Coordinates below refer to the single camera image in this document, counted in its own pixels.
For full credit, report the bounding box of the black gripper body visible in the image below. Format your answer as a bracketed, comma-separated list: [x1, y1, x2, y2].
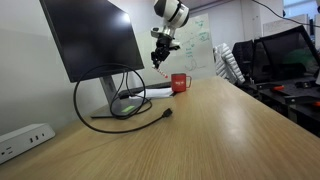
[155, 35, 174, 51]

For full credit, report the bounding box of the white red-dotted marker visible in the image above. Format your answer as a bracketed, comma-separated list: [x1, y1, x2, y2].
[152, 65, 169, 80]

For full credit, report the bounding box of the red travel mug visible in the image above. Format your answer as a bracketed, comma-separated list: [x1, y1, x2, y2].
[170, 73, 193, 94]

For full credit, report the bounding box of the white paper sheet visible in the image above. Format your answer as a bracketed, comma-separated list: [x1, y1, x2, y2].
[133, 87, 175, 100]

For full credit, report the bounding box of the glass whiteboard with writing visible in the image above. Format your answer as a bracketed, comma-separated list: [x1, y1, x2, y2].
[134, 13, 217, 86]

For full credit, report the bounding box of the grey monitor stand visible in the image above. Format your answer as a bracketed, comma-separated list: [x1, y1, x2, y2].
[90, 74, 153, 120]

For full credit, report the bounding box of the green sticker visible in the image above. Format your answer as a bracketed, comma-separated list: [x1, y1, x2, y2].
[120, 105, 136, 114]

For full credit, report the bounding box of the white puffy jacket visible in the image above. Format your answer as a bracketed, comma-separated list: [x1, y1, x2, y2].
[213, 42, 246, 85]

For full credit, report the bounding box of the black computer monitor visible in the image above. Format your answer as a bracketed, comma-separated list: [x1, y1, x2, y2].
[39, 0, 145, 84]

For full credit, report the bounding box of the black office chair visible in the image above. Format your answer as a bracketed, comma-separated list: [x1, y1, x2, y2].
[231, 39, 260, 85]

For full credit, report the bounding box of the black device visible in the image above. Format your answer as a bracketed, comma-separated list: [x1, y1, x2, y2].
[294, 79, 316, 90]

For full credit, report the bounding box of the black side table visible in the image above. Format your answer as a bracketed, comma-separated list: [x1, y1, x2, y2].
[248, 78, 320, 138]

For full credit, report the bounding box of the white power strip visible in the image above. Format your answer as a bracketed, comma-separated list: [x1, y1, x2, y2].
[0, 123, 56, 165]

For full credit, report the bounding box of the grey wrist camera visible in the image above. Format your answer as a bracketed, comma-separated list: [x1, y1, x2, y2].
[150, 27, 163, 38]

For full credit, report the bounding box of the black cable with plug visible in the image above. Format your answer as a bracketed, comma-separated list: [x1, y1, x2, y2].
[73, 63, 174, 135]

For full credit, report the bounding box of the black hanging cable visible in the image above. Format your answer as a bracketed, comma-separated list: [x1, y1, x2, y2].
[251, 0, 320, 30]

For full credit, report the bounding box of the orange handled tool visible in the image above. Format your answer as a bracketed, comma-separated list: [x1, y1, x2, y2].
[270, 85, 286, 93]

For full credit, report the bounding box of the white wall board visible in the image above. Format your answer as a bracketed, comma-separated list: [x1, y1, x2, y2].
[262, 13, 310, 38]

